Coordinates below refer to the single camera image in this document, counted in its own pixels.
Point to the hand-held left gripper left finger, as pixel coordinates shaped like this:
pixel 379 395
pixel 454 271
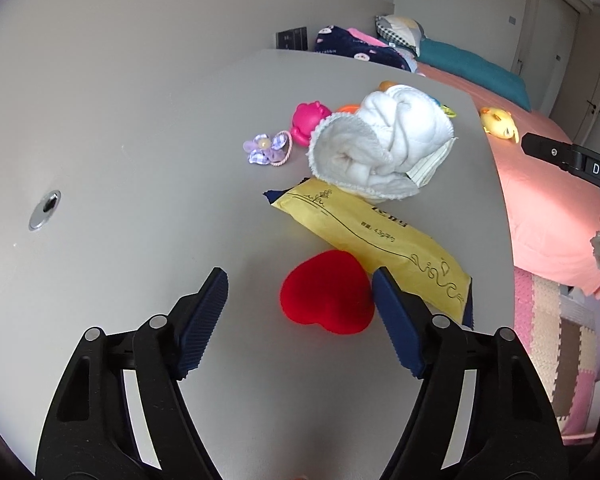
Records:
pixel 205 320

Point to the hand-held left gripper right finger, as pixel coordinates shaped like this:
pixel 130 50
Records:
pixel 397 320

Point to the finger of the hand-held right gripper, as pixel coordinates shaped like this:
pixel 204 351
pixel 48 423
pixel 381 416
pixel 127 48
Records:
pixel 547 149

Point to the red heart plush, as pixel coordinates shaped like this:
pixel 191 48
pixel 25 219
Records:
pixel 325 290

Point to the yellow snack packet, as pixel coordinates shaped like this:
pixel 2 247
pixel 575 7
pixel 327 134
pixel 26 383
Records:
pixel 370 230

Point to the white cloth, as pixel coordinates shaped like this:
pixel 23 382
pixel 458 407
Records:
pixel 380 150

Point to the pink toy figure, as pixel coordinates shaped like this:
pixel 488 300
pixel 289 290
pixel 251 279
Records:
pixel 307 120

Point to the bed with pink sheet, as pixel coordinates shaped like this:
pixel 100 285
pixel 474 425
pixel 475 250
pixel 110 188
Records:
pixel 545 195

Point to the yellow plush chick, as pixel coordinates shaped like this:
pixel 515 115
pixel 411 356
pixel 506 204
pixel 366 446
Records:
pixel 497 122

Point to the small yellow-green plastic toy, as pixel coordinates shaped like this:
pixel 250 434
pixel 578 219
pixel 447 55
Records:
pixel 447 110

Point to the teal pillow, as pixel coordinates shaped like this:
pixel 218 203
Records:
pixel 470 65

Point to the pastel foam puzzle mat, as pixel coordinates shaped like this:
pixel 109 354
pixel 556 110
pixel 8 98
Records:
pixel 545 340

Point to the brown toy figure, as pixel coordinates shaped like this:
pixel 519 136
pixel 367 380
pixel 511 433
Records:
pixel 386 85

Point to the checked patchwork pillow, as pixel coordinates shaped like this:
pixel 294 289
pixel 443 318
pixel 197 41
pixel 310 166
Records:
pixel 400 30

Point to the metal desk grommet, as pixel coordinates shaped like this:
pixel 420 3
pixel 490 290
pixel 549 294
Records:
pixel 44 210

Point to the orange toy figure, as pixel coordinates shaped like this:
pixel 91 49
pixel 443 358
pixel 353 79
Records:
pixel 349 108

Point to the pink fluffy blanket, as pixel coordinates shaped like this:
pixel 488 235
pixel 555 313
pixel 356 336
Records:
pixel 365 36

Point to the navy printed blanket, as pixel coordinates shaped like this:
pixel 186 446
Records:
pixel 340 45

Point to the dark wall socket panel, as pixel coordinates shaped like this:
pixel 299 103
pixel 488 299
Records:
pixel 291 38

